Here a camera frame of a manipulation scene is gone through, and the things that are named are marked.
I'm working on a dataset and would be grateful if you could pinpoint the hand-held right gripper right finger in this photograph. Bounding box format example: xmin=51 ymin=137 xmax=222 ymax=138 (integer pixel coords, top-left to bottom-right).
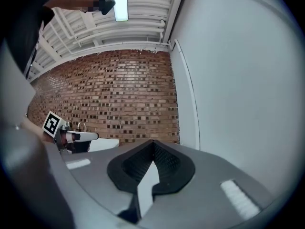
xmin=140 ymin=139 xmax=276 ymax=229

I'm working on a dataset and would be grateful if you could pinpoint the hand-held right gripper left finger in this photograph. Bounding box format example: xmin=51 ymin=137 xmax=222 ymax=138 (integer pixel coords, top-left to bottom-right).
xmin=61 ymin=139 xmax=155 ymax=225

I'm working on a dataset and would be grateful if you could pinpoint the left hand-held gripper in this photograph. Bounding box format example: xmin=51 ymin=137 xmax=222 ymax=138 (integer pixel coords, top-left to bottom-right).
xmin=42 ymin=111 xmax=100 ymax=155

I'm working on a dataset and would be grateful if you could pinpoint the person's left forearm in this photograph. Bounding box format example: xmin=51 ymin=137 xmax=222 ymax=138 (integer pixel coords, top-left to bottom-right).
xmin=20 ymin=117 xmax=57 ymax=143

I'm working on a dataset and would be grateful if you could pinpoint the person in dark top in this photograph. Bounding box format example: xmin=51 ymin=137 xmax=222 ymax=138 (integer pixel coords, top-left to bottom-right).
xmin=0 ymin=0 xmax=55 ymax=73

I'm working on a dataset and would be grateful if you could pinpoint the fluorescent ceiling light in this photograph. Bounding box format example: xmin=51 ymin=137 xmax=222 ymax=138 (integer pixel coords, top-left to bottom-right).
xmin=111 ymin=0 xmax=130 ymax=22

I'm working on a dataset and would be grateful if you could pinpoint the white wall pipe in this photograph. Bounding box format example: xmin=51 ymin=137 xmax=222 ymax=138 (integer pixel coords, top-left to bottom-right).
xmin=168 ymin=39 xmax=201 ymax=151

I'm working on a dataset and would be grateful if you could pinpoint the black head-worn camera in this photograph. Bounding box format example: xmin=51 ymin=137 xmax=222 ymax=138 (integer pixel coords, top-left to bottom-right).
xmin=100 ymin=0 xmax=117 ymax=16

